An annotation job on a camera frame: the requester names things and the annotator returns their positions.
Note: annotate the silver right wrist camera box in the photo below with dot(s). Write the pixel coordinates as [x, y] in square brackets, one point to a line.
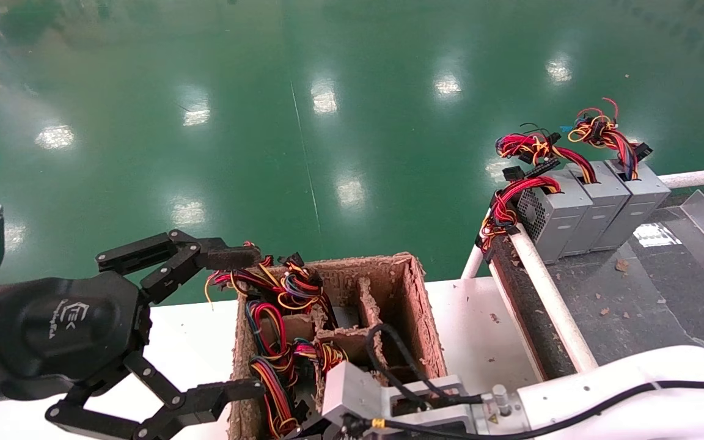
[352, 388]

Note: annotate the short white support tube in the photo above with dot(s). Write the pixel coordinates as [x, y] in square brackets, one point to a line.
[474, 263]

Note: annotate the brown cardboard scrap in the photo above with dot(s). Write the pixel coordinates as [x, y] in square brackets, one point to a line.
[622, 264]

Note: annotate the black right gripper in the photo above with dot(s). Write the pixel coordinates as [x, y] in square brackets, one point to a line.
[425, 434]

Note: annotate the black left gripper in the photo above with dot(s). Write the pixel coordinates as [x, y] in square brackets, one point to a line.
[65, 330]

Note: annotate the brown pulp cardboard divider box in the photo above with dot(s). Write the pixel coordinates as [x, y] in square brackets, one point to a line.
[428, 330]

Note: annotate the white horizontal frame tube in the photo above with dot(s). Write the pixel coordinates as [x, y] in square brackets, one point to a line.
[700, 177]

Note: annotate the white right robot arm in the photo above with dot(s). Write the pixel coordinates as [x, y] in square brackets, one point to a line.
[633, 397]

